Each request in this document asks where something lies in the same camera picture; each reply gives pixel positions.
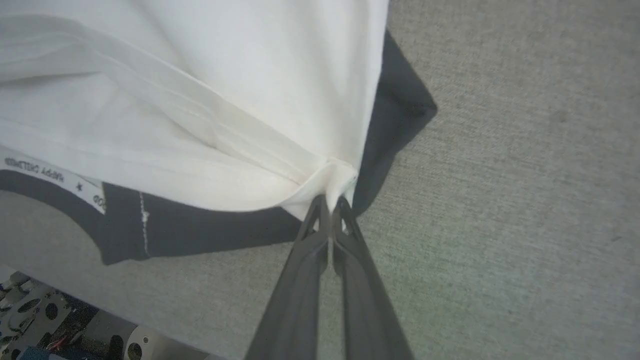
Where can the perforated grey robot base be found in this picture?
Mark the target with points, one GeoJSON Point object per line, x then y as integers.
{"type": "Point", "coordinates": [30, 310]}

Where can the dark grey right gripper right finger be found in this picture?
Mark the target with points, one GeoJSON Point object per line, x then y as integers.
{"type": "Point", "coordinates": [365, 310]}

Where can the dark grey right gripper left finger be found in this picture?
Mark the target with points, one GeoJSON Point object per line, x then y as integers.
{"type": "Point", "coordinates": [295, 300]}

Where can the white and black raglan shirt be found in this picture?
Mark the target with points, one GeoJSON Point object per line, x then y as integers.
{"type": "Point", "coordinates": [200, 75]}

